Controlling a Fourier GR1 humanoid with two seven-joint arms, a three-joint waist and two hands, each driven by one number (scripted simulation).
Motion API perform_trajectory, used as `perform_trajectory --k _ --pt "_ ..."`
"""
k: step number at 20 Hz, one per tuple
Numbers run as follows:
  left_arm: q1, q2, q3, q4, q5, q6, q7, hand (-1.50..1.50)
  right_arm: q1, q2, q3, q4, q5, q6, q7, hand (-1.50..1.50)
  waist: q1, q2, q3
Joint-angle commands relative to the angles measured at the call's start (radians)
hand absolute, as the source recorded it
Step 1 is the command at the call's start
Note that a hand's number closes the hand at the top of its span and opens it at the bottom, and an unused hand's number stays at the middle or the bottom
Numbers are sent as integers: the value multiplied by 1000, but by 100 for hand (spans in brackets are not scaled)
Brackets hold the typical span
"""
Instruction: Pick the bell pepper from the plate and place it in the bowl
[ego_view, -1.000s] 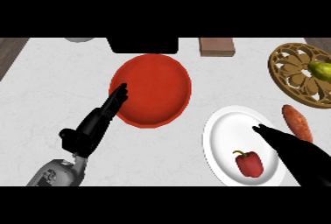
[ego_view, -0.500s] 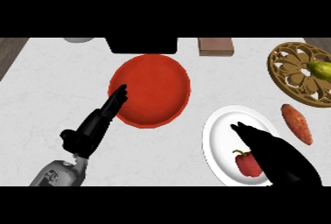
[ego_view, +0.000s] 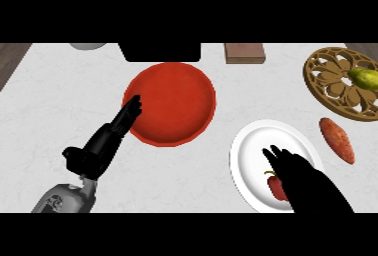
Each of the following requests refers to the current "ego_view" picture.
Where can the black appliance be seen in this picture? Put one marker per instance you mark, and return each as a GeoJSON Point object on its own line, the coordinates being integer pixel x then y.
{"type": "Point", "coordinates": [160, 52]}

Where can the grey round container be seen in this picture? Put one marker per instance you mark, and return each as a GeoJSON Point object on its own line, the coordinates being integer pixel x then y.
{"type": "Point", "coordinates": [88, 46]}

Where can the red bowl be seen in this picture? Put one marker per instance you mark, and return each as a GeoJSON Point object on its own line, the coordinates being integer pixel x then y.
{"type": "Point", "coordinates": [172, 103]}

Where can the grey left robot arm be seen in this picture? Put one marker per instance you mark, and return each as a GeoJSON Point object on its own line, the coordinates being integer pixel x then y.
{"type": "Point", "coordinates": [64, 199]}

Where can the brown wooden block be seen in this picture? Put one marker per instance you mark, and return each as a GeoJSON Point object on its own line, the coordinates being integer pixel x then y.
{"type": "Point", "coordinates": [244, 53]}

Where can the brown carved wooden trivet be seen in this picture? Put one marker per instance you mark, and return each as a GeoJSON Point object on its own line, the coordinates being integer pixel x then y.
{"type": "Point", "coordinates": [334, 83]}

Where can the white plate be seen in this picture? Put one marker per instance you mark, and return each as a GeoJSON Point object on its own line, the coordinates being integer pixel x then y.
{"type": "Point", "coordinates": [256, 156]}

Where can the orange sweet potato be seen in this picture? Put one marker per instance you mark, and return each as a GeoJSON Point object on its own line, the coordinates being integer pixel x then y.
{"type": "Point", "coordinates": [339, 140]}

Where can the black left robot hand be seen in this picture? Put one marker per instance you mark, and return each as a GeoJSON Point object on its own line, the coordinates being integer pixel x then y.
{"type": "Point", "coordinates": [101, 146]}

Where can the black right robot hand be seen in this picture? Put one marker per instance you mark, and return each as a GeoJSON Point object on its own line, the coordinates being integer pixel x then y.
{"type": "Point", "coordinates": [311, 186]}

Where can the yellow green mango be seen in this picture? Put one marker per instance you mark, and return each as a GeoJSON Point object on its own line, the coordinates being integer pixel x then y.
{"type": "Point", "coordinates": [365, 78]}

